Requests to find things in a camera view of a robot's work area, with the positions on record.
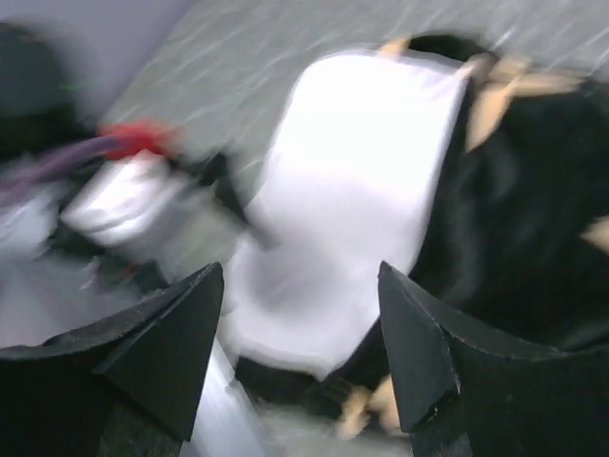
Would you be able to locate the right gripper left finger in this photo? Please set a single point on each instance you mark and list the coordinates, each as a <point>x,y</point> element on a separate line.
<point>126,385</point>

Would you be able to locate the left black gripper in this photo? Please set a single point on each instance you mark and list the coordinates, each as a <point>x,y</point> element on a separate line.
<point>214,173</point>

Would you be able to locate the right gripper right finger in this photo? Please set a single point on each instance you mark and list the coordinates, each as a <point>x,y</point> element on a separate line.
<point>463,387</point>

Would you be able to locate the black pillowcase with tan flowers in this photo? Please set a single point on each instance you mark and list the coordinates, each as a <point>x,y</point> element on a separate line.
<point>517,235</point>

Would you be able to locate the white pillow with yellow piping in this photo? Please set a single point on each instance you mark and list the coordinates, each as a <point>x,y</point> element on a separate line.
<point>347,184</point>

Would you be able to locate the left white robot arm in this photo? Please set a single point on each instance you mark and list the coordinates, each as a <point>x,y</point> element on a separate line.
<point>42,122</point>

